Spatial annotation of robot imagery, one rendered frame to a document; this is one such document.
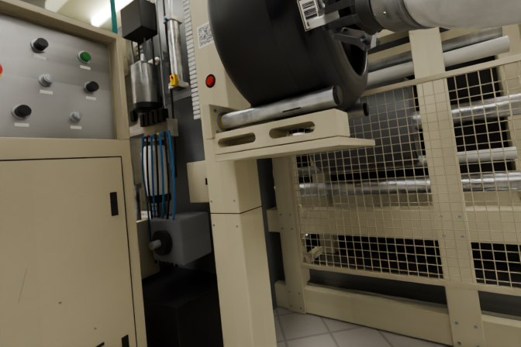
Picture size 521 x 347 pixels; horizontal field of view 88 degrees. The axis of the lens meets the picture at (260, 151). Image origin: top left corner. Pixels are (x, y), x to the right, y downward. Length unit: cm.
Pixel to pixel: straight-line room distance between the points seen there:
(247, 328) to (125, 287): 40
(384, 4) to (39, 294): 94
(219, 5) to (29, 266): 78
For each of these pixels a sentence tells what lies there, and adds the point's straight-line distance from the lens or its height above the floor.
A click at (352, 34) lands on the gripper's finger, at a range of 51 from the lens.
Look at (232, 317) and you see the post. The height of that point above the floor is 29.
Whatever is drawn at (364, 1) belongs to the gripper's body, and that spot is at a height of 95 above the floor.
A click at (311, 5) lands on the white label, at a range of 62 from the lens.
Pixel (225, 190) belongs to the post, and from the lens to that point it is 89.
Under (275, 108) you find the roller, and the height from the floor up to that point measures 90.
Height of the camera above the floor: 76
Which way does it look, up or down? 3 degrees up
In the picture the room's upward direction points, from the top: 6 degrees counter-clockwise
